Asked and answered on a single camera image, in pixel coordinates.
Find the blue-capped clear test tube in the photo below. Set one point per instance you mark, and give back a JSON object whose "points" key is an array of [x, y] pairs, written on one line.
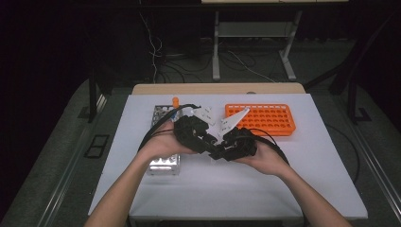
{"points": [[173, 118]]}

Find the orange-capped clear test tube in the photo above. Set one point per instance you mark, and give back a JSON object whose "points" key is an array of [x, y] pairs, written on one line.
{"points": [[175, 101]]}

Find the black metal stand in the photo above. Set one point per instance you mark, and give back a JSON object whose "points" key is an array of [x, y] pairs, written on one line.
{"points": [[352, 101]]}

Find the perforated metal test tube rack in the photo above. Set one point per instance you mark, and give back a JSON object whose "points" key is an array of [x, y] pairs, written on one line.
{"points": [[164, 164]]}

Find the black floor outlet cover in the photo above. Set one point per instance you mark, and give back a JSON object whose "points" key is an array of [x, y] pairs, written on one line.
{"points": [[96, 151]]}

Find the person's left hand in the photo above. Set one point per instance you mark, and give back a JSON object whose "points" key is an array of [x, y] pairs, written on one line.
{"points": [[162, 142]]}

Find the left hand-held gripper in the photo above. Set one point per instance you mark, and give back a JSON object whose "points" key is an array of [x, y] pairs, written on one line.
{"points": [[192, 132]]}

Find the grey metal stand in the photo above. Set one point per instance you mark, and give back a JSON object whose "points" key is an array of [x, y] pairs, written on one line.
{"points": [[252, 29]]}

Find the metal floor rail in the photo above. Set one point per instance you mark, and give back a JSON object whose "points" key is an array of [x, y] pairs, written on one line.
{"points": [[101, 104], [378, 166]]}

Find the orange plastic test tube rack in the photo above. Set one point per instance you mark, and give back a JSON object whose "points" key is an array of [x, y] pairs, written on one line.
{"points": [[271, 119]]}

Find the person's right hand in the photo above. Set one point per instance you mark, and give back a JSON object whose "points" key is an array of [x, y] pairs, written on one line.
{"points": [[268, 159]]}

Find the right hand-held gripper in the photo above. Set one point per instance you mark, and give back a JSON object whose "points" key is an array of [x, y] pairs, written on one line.
{"points": [[236, 146]]}

